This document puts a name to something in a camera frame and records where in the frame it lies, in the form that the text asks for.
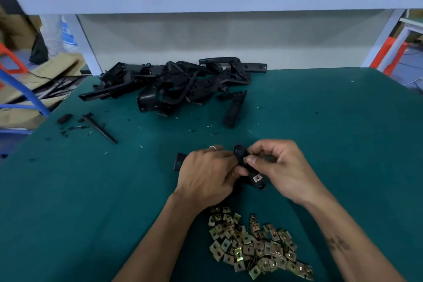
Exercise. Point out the brown cardboard piece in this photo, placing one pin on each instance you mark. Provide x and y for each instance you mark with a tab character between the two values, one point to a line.
36	83

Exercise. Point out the pile of black plastic brackets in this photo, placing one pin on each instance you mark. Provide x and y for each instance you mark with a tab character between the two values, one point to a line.
178	87

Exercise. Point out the black plastic bracket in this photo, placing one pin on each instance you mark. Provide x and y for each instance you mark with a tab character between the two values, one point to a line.
248	166

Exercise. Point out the blue metal frame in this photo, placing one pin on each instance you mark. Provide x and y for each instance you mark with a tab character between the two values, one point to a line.
20	90

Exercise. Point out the black bag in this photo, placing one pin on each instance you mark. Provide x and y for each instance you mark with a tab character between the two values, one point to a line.
38	50

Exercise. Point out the person's right hand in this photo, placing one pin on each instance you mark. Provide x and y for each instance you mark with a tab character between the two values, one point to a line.
287	173

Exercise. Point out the person's right forearm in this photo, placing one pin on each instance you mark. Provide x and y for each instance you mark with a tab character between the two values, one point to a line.
350	239

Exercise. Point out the person's left hand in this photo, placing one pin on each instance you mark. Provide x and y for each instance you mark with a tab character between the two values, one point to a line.
205	176

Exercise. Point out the white printed sack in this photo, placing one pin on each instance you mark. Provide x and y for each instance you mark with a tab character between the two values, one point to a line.
58	32

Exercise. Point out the green table cloth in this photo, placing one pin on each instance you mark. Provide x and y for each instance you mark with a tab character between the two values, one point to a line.
99	192

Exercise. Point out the red plastic stool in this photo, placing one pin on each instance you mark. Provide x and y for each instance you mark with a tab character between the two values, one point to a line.
12	59

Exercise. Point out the white metal post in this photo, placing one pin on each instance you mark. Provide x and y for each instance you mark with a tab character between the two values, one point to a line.
82	44

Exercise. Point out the pile of brass clip nuts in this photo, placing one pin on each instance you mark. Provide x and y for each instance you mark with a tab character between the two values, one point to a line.
258	242

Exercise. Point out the white metal rack frame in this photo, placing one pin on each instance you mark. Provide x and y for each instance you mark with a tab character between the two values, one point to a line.
390	37

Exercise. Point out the person's left forearm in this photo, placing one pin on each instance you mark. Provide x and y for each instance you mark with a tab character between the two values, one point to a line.
162	242

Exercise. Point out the thin black plastic strip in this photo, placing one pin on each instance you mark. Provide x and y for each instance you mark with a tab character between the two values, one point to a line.
99	128

